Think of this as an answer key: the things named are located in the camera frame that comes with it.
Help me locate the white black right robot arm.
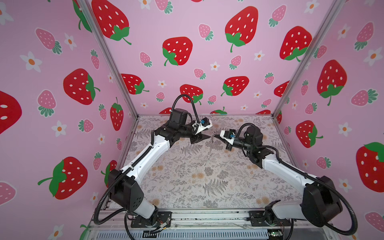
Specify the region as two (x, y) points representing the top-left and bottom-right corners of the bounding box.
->
(215, 126), (343, 227)

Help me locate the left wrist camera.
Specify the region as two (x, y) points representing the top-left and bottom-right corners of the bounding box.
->
(193, 118), (213, 135)

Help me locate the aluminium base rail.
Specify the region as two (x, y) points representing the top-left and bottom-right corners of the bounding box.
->
(81, 209), (341, 240)

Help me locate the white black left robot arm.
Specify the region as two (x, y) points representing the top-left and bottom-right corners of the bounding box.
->
(108, 109), (213, 225)

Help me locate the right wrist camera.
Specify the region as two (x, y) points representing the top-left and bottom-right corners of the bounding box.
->
(220, 129), (236, 143)

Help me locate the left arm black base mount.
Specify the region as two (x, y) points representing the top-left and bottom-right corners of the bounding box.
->
(131, 211), (172, 228)

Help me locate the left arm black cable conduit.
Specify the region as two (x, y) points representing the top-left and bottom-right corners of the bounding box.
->
(92, 93), (201, 226)

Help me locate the aluminium corner post right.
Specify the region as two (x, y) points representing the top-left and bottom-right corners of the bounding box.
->
(271, 0), (346, 118)

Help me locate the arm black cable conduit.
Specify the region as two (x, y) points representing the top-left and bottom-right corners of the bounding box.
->
(235, 122), (358, 236)
(92, 93), (201, 226)

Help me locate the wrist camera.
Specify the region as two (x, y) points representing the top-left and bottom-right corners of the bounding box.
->
(220, 129), (236, 143)
(193, 118), (213, 135)

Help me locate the aluminium corner post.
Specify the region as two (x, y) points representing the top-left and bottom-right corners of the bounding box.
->
(79, 0), (139, 120)
(271, 0), (346, 118)

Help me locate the aluminium corner post left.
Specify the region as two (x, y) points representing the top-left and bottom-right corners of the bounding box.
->
(79, 0), (139, 120)

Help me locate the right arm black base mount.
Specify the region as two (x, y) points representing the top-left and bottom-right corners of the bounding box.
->
(247, 210), (291, 227)

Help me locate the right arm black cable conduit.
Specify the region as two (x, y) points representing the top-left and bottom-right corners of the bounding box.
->
(235, 122), (358, 236)

